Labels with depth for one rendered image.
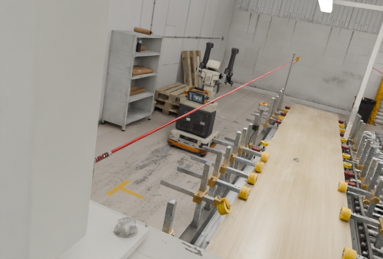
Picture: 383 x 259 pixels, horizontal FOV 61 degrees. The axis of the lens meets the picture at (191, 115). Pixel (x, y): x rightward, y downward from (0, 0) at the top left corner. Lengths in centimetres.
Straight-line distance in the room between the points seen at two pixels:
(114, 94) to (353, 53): 742
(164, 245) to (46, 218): 9
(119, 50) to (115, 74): 38
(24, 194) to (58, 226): 4
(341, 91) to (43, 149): 1069
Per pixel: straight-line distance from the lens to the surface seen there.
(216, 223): 245
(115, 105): 543
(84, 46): 18
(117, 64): 530
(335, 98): 1083
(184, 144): 498
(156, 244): 25
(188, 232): 217
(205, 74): 510
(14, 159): 18
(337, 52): 1071
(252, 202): 224
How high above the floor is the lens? 198
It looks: 17 degrees down
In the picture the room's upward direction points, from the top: 11 degrees clockwise
